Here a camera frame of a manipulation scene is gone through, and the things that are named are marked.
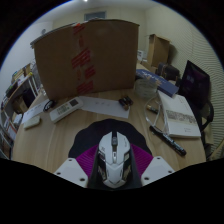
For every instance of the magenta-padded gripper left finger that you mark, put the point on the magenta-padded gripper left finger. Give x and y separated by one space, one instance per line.
77 168

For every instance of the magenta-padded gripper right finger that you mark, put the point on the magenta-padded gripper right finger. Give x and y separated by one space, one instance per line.
150 166

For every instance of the white gaming computer mouse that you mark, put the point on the white gaming computer mouse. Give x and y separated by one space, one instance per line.
114 160

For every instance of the black round mouse pad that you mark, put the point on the black round mouse pad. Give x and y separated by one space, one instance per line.
88 135

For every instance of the black marker pen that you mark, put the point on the black marker pen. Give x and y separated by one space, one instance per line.
168 140

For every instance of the white book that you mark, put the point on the white book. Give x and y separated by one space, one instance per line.
178 116

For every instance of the white remote control with display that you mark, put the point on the white remote control with display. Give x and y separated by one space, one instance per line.
66 109

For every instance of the blank white paper sheet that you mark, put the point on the blank white paper sheet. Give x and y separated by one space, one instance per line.
103 106

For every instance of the white paper sheet with writing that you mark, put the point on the white paper sheet with writing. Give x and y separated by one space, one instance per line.
33 111

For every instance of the clear plastic round container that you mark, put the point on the clear plastic round container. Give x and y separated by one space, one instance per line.
145 88

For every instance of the bookshelf with books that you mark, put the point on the bookshelf with books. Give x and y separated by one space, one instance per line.
6 133

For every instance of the long blue box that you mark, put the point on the long blue box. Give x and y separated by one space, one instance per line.
160 81

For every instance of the black monitor screen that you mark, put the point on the black monitor screen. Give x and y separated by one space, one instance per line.
195 83

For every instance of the black bag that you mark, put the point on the black bag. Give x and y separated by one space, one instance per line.
168 71

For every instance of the large brown cardboard box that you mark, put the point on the large brown cardboard box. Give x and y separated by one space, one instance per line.
86 56

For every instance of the small brown cardboard box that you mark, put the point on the small brown cardboard box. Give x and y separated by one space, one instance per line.
158 50

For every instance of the cluttered wooden wall desk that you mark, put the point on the cluttered wooden wall desk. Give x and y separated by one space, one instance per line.
20 86

